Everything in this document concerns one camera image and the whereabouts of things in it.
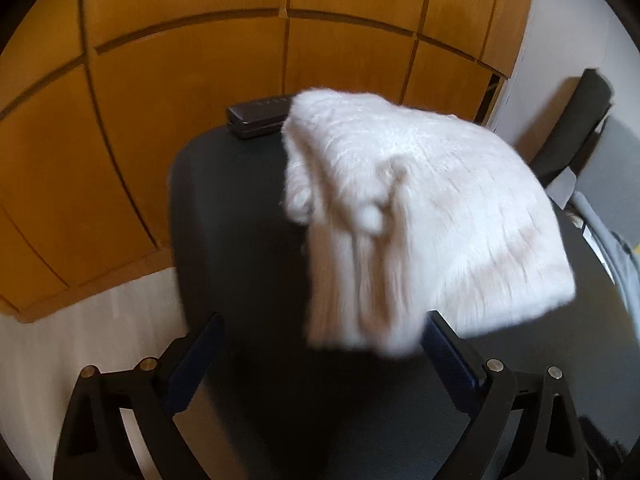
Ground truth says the dark rectangular case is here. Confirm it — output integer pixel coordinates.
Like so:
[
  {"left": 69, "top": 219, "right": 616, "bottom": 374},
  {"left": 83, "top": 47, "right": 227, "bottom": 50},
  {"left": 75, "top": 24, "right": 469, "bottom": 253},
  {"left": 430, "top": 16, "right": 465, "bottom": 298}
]
[{"left": 226, "top": 93, "right": 297, "bottom": 142}]

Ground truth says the grey hoodie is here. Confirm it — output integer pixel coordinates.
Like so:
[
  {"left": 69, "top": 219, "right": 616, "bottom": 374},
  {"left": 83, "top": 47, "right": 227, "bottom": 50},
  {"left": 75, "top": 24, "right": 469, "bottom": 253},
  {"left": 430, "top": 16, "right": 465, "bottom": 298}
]
[{"left": 570, "top": 192, "right": 640, "bottom": 322}]

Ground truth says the cream fluffy sweater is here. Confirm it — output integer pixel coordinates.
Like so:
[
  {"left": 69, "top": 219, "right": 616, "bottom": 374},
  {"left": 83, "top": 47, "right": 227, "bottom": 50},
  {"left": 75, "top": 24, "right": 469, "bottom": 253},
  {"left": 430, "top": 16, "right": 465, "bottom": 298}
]
[{"left": 281, "top": 87, "right": 577, "bottom": 360}]

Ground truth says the black foam roll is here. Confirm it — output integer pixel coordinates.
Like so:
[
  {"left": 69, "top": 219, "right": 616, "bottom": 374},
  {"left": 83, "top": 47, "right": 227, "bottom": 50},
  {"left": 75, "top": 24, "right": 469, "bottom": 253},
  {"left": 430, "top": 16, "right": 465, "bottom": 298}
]
[{"left": 529, "top": 67, "right": 614, "bottom": 187}]

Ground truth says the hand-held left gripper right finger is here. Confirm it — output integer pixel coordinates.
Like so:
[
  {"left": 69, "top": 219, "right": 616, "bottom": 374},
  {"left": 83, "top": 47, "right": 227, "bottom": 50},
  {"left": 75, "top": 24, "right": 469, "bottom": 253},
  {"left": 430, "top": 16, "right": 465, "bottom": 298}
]
[{"left": 421, "top": 310, "right": 592, "bottom": 480}]

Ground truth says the grey yellow blue chair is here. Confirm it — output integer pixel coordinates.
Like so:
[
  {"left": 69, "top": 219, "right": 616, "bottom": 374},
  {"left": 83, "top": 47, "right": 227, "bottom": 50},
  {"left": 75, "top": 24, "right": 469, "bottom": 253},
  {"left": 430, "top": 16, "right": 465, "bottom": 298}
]
[{"left": 545, "top": 110, "right": 640, "bottom": 261}]

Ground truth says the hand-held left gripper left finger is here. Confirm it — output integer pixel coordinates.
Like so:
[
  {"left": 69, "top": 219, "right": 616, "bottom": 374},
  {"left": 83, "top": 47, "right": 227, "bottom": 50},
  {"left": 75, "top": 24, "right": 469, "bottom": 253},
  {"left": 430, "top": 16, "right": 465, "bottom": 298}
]
[{"left": 52, "top": 311, "right": 225, "bottom": 480}]

